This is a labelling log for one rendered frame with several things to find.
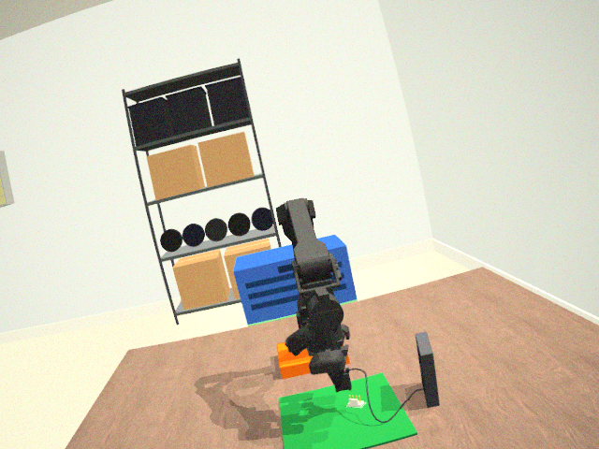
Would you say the green circuit board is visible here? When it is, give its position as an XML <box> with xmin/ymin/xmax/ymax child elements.
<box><xmin>279</xmin><ymin>372</ymin><xmax>418</xmax><ymax>449</ymax></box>

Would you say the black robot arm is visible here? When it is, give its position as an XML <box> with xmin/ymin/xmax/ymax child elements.
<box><xmin>276</xmin><ymin>198</ymin><xmax>343</xmax><ymax>356</ymax></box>

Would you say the black cable with plug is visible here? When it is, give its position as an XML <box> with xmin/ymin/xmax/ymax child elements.
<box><xmin>335</xmin><ymin>368</ymin><xmax>422</xmax><ymax>423</ymax></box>

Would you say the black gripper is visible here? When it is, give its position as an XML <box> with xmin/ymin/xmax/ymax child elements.
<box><xmin>308</xmin><ymin>319</ymin><xmax>350</xmax><ymax>388</ymax></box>

